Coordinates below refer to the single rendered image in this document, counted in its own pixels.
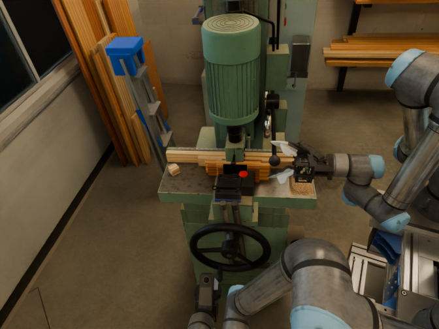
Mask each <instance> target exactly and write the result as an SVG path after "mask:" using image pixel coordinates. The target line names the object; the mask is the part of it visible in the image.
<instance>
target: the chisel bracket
mask: <svg viewBox="0 0 439 329"><path fill-rule="evenodd" d="M245 134H246V133H245V127H243V128H242V140H241V141H240V142H238V143H231V142H230V141H229V139H228V133H227V138H226V143H225V160H226V161H227V162H231V161H232V160H233V155H236V157H235V162H244V157H245V153H244V151H245Z"/></svg>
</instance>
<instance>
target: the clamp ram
mask: <svg viewBox="0 0 439 329"><path fill-rule="evenodd" d="M243 170H245V171H248V165H246V164H236V165H235V166H232V165H231V164H223V174H239V172H240V171H243Z"/></svg>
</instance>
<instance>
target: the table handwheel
mask: <svg viewBox="0 0 439 329"><path fill-rule="evenodd" d="M213 232H228V234H227V235H226V240H225V241H224V242H223V243H222V246H221V247H215V248H198V247H197V243H198V241H199V240H200V239H201V238H202V237H203V236H205V235H207V234H210V233H213ZM241 234H244V235H247V236H249V237H251V238H253V239H255V240H256V241H257V242H259V243H260V244H261V246H262V248H263V254H262V255H261V257H260V258H258V259H257V260H255V261H253V262H252V261H250V260H249V259H247V258H246V257H244V256H243V255H241V254H240V253H239V252H238V243H237V241H238V239H239V237H240V236H241ZM189 248H190V250H191V253H192V254H193V256H194V257H195V258H196V259H197V260H198V261H199V262H201V263H203V264H204V265H206V266H208V267H210V268H213V269H216V270H218V267H219V266H222V267H223V271H224V272H247V271H251V270H254V269H257V268H259V267H261V266H262V265H264V264H265V263H266V262H267V261H268V260H269V258H270V255H271V247H270V244H269V242H268V240H267V239H266V238H265V237H264V236H263V235H262V234H261V233H260V232H258V231H256V230H254V229H252V228H250V227H247V226H244V225H239V224H234V223H216V224H211V225H207V226H205V227H202V228H200V229H199V230H197V231H196V232H195V233H194V234H193V235H192V237H191V239H190V241H189ZM202 253H221V255H222V256H223V257H224V258H226V259H235V258H236V257H238V258H239V259H241V260H243V261H244V262H245V263H246V264H224V263H220V262H216V261H214V260H211V259H209V258H207V257H206V256H204V255H203V254H202Z"/></svg>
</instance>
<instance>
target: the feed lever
mask: <svg viewBox="0 0 439 329"><path fill-rule="evenodd" d="M279 103H280V95H279V94H274V91H270V94H267V96H266V109H271V129H272V141H276V125H275V109H279ZM268 161H269V164H270V165H271V166H278V165H279V164H280V158H279V156H277V154H276V146H275V145H273V144H272V156H271V157H270V158H269V160H268Z"/></svg>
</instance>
